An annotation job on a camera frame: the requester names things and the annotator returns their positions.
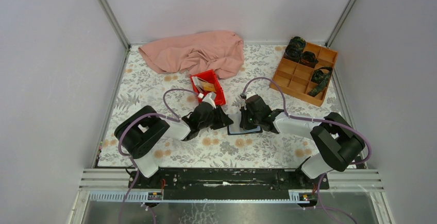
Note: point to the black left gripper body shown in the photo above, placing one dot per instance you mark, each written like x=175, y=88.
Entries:
x=212, y=122

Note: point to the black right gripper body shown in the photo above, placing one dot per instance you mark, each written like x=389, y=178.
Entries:
x=249, y=120

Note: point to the gold VIP card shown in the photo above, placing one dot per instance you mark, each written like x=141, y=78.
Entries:
x=206, y=86

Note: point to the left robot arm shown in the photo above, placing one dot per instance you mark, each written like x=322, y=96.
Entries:
x=140, y=133

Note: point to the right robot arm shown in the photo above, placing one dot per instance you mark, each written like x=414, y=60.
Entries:
x=337, y=144

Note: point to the stack of cards in bin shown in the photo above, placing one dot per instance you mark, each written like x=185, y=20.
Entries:
x=198, y=84

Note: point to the red plastic bin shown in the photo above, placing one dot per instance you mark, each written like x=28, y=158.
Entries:
x=211, y=77

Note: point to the wooden compartment tray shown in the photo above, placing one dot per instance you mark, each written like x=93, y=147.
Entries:
x=305, y=83

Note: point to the pink cloth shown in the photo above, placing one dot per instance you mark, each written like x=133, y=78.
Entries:
x=220, y=51

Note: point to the rolled dark belt top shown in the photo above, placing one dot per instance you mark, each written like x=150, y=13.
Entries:
x=294, y=49

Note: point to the rolled dark belt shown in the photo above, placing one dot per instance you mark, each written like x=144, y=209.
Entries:
x=308, y=59
x=294, y=49

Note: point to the rolled dark belt middle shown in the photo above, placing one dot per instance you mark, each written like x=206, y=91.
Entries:
x=308, y=59

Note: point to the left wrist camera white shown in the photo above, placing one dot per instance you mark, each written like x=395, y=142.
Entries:
x=208, y=98

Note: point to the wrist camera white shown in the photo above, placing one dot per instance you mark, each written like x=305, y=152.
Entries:
x=247, y=95
x=208, y=98

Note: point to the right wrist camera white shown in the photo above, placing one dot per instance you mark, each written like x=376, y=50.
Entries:
x=247, y=95

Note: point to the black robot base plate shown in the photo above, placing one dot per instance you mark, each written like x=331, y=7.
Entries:
x=229, y=183

